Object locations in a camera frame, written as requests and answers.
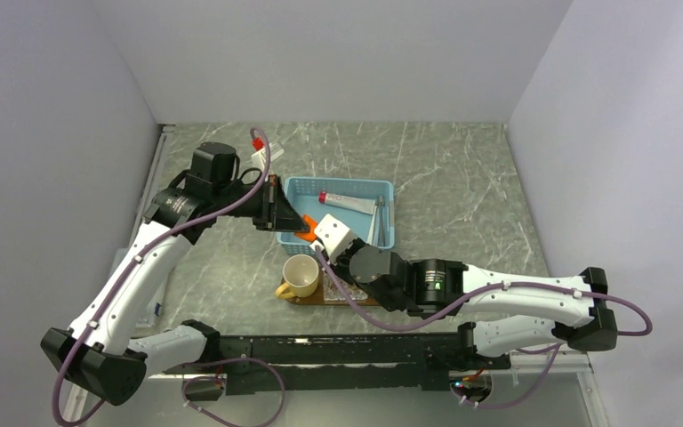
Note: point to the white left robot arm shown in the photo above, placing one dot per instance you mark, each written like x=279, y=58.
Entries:
x=98, y=352

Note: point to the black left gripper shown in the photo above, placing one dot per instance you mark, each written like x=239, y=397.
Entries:
x=276, y=213

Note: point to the orange toothpaste tube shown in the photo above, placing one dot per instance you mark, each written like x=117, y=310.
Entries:
x=307, y=235

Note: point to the yellow mug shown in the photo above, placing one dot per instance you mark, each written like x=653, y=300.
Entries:
x=301, y=275

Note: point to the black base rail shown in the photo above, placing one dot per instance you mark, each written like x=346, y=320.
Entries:
x=429, y=362

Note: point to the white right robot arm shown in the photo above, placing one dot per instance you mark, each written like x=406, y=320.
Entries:
x=536, y=311

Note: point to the light blue plastic basket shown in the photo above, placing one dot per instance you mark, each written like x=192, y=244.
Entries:
x=302, y=193

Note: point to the clear glass holder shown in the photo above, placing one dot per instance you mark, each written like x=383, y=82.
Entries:
x=332, y=294

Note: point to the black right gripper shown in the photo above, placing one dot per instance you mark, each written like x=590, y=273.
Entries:
x=340, y=265

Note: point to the oval wooden tray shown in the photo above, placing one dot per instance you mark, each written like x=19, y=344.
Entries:
x=318, y=298

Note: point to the white toothpaste tube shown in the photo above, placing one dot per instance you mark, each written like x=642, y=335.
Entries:
x=356, y=204

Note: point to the grey toothbrush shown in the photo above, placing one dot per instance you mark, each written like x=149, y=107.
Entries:
x=381, y=238

